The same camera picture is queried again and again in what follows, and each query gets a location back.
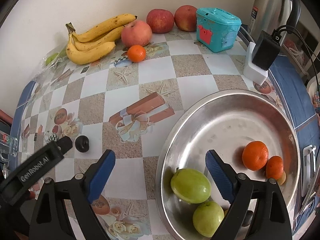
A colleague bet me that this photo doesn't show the dark plum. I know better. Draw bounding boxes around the dark plum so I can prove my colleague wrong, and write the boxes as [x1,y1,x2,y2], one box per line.
[74,135,89,153]
[242,210,254,227]

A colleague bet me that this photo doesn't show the round green apple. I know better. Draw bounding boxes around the round green apple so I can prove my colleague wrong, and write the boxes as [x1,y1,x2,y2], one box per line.
[193,201,225,238]

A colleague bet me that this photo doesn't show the oval green mango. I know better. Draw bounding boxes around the oval green mango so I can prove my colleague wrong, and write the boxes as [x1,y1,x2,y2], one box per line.
[170,168,212,204]

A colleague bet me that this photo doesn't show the orange tangerine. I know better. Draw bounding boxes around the orange tangerine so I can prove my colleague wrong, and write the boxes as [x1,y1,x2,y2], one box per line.
[266,155,284,180]
[242,141,268,171]

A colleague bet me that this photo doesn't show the brown longan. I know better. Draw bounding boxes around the brown longan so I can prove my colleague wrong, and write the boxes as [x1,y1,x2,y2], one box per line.
[277,171,286,185]

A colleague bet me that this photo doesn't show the steel bowl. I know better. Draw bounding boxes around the steel bowl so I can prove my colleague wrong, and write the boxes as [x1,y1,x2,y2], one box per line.
[155,89,300,239]

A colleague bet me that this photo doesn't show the phone on white stand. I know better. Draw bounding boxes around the phone on white stand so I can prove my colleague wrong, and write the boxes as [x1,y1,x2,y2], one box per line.
[300,145,319,213]

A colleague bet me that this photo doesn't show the white power strip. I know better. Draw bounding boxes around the white power strip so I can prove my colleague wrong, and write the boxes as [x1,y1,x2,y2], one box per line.
[243,42,268,85]

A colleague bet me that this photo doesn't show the small tangerine near apples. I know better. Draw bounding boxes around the small tangerine near apples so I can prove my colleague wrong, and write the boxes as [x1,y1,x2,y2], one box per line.
[127,45,146,63]

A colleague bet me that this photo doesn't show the yellow banana bunch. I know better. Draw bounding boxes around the yellow banana bunch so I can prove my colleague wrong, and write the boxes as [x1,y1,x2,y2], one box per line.
[66,14,137,65]

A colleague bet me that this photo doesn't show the pale red apple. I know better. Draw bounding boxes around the pale red apple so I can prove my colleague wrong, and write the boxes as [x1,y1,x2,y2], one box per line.
[121,20,152,48]

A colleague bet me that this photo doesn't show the black power adapter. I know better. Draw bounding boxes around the black power adapter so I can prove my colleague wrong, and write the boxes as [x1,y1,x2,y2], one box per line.
[252,29,281,70]

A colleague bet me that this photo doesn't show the teal plastic box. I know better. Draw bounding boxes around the teal plastic box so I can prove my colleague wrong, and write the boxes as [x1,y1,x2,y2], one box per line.
[196,8,242,53]

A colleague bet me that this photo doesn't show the red apple middle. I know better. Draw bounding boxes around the red apple middle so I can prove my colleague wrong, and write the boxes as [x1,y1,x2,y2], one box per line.
[146,9,175,34]

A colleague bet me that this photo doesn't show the red apple right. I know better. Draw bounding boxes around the red apple right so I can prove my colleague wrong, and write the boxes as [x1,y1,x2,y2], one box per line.
[174,5,197,32]

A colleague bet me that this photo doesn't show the steel electric kettle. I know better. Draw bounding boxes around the steel electric kettle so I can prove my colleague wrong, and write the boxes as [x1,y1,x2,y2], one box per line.
[248,0,301,41]

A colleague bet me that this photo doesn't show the black cable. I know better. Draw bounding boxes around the black cable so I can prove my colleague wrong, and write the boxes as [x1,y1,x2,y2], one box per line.
[271,24,320,100]

